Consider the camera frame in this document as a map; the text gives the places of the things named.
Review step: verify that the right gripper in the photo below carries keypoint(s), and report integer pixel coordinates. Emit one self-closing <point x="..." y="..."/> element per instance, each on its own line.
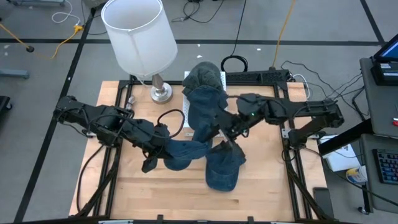
<point x="231" y="126"/>

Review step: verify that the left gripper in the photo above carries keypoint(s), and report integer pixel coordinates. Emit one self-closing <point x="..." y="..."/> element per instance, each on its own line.
<point x="154" y="140"/>

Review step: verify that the blue denim baseball cap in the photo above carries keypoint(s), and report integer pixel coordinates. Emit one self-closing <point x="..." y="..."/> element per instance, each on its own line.
<point x="186" y="152"/>
<point x="205" y="109"/>
<point x="224" y="174"/>

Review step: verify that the faded grey-green cotton cap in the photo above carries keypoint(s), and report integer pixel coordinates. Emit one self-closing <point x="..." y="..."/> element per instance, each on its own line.
<point x="202" y="74"/>

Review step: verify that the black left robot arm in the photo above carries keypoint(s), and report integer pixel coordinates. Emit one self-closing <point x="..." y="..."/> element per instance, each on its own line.
<point x="93" y="118"/>

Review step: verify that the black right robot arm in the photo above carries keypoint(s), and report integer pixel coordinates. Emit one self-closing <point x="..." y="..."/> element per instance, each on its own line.
<point x="311" y="109"/>

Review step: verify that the white perforated metal rack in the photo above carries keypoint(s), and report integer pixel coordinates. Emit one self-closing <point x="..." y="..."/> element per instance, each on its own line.
<point x="186" y="112"/>

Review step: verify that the black perforated electronics box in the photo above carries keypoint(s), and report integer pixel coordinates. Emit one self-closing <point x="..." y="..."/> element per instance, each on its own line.
<point x="258" y="77"/>

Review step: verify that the table lamp white shade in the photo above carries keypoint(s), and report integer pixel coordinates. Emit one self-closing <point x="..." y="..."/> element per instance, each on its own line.
<point x="140" y="37"/>

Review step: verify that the white cardboard box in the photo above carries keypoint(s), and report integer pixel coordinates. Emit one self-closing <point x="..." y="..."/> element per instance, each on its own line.
<point x="339" y="161"/>

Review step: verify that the black smartphone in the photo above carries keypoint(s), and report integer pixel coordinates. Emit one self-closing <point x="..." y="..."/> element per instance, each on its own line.
<point x="323" y="202"/>

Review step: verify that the black desk crossbar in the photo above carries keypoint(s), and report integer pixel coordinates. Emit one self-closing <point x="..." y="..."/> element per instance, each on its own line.
<point x="342" y="140"/>

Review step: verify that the round wipes canister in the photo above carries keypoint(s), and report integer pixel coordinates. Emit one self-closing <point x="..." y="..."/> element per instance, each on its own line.
<point x="356" y="175"/>

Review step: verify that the grey desk top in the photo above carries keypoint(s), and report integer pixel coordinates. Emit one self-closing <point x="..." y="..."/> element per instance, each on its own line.
<point x="368" y="161"/>
<point x="382" y="109"/>

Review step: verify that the black caster wheel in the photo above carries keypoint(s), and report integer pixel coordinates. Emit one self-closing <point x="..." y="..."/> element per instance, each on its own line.
<point x="4" y="104"/>
<point x="362" y="210"/>

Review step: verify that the black round floor cap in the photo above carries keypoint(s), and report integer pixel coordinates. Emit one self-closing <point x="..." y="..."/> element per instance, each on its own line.
<point x="30" y="48"/>

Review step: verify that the grey metal floor bar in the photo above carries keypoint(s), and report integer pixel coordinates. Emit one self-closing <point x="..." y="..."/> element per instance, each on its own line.
<point x="14" y="73"/>
<point x="37" y="2"/>

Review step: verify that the black computer keyboard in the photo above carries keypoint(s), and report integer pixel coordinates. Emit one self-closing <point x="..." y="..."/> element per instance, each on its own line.
<point x="387" y="166"/>

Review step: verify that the red button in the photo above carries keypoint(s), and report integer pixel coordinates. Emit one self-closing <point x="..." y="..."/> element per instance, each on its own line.
<point x="395" y="122"/>

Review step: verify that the black laptop computer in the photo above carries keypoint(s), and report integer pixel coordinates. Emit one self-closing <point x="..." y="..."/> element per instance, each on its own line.
<point x="385" y="74"/>

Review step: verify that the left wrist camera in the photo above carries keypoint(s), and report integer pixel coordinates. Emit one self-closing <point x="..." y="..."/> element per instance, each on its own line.
<point x="149" y="165"/>

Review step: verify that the black aluminium table frame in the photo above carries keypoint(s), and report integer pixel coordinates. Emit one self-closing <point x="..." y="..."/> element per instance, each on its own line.
<point x="124" y="83"/>

